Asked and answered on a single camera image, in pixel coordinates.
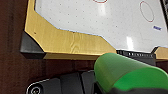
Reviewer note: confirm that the yellow air hockey table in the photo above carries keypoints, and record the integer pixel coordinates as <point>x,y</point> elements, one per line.
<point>100,23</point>

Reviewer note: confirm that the small green object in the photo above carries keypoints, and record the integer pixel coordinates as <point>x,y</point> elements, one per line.
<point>123,71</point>

